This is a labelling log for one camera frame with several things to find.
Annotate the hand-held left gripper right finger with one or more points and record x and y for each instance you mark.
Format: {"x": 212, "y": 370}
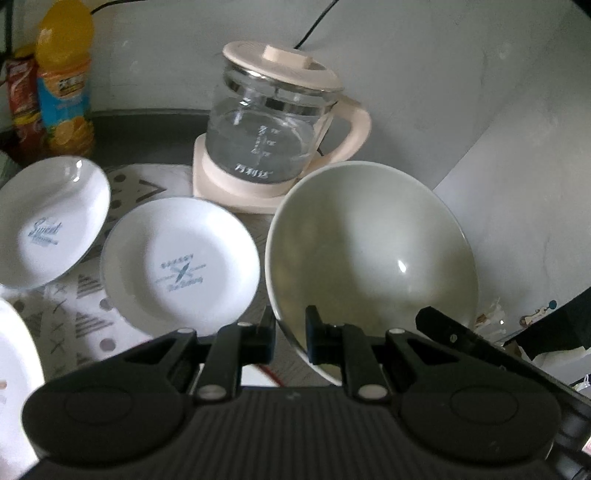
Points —
{"x": 315, "y": 337}

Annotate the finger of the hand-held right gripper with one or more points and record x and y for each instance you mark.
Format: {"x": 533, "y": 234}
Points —
{"x": 450, "y": 334}

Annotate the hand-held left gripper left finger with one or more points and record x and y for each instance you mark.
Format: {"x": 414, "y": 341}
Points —
{"x": 265, "y": 339}

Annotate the plain white bowl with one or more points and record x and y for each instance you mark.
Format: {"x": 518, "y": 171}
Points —
{"x": 369, "y": 240}

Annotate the white plate crossed blue print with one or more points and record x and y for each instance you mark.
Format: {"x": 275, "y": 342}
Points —
{"x": 180, "y": 258}

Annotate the white plate blue script print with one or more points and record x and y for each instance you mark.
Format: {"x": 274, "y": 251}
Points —
{"x": 51, "y": 221}

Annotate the white bowl yellow pattern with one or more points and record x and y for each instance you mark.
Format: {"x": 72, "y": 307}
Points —
{"x": 16, "y": 369}

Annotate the dark object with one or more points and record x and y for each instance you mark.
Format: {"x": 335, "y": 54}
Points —
{"x": 554, "y": 327}

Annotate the beige kettle base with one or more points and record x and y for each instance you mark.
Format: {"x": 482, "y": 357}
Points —
{"x": 221, "y": 191}

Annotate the patterned white cloth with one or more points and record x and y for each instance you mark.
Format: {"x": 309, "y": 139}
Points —
{"x": 78, "y": 323}

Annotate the glass kettle beige lid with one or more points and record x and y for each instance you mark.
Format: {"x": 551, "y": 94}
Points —
{"x": 263, "y": 124}

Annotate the orange juice bottle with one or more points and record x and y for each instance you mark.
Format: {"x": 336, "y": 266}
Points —
{"x": 64, "y": 92}

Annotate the red snack packet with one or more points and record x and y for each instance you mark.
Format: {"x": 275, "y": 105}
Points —
{"x": 23, "y": 101}

